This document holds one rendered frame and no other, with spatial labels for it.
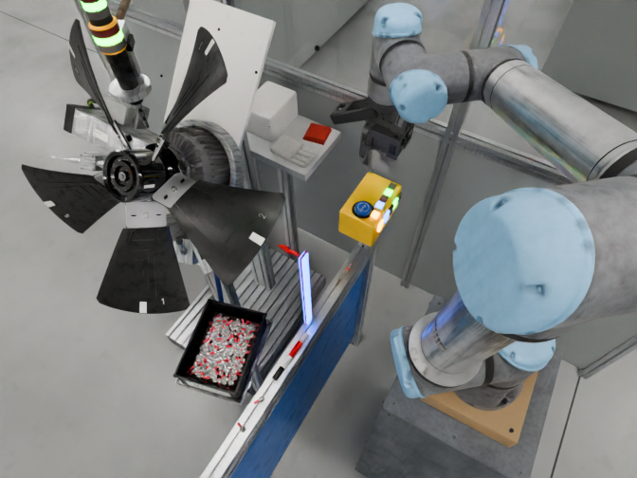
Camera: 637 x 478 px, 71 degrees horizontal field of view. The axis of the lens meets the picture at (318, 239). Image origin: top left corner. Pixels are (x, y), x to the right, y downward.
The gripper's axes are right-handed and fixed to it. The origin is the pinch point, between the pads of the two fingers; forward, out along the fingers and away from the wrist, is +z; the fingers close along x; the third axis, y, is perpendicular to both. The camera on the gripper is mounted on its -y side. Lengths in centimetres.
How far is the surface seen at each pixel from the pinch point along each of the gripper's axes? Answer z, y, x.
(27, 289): 123, -152, -54
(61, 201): 17, -69, -37
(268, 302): 115, -43, 1
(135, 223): 12, -43, -34
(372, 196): 15.7, -0.1, 4.8
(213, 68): -20.1, -30.1, -10.3
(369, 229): 17.1, 3.6, -3.6
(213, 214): 3.7, -23.4, -26.5
